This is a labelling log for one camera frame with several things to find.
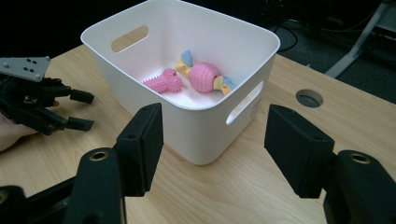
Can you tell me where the pink spiky bone toy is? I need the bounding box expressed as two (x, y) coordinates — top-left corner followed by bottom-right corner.
(142, 67), (185, 94)

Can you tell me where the pink ball rope toy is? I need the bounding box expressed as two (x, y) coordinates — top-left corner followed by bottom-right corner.
(174, 49), (237, 96)

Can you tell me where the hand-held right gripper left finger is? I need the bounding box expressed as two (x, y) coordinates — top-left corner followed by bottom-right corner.
(64, 102), (164, 224)

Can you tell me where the white plastic bin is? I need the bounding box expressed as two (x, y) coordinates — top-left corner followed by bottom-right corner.
(79, 0), (281, 166)

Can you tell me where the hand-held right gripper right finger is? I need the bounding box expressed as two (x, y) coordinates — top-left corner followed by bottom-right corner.
(263, 104), (396, 224)

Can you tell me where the black cable bundle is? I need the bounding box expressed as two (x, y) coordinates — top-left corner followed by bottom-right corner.
(270, 17), (302, 53)

